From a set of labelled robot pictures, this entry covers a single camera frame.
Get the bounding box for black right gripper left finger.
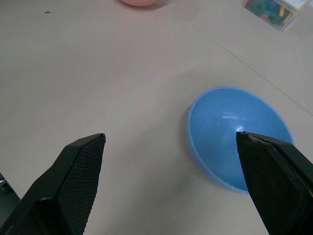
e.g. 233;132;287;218
0;133;106;235

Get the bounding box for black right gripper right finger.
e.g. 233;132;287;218
235;131;313;235

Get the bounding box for blue plastic bowl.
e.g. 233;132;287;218
187;86;295;194

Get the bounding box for clear box of colourful pieces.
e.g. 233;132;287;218
242;0;313;32

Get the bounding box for red plastic bowl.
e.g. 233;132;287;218
119;0;159;7

